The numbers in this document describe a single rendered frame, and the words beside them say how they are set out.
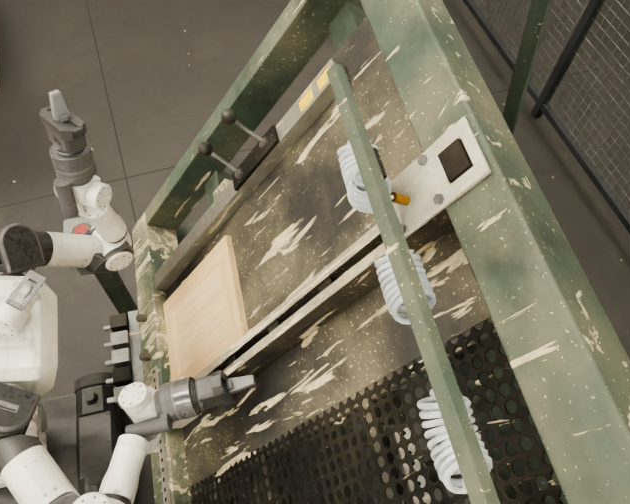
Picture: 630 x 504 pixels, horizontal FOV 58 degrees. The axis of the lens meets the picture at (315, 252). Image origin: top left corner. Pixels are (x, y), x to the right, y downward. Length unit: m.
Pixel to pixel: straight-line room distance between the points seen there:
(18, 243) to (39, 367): 0.31
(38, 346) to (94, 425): 1.16
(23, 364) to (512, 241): 1.03
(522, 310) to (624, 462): 0.20
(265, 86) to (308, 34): 0.18
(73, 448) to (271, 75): 1.68
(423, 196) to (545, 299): 0.25
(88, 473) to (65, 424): 0.23
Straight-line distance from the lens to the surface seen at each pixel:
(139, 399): 1.32
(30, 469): 1.28
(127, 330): 2.01
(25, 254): 1.51
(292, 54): 1.49
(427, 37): 0.98
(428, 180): 0.87
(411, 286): 0.65
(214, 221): 1.56
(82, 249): 1.61
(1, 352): 1.39
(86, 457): 2.49
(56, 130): 1.35
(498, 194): 0.80
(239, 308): 1.42
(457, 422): 0.61
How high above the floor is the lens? 2.52
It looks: 60 degrees down
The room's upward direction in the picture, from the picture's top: 5 degrees clockwise
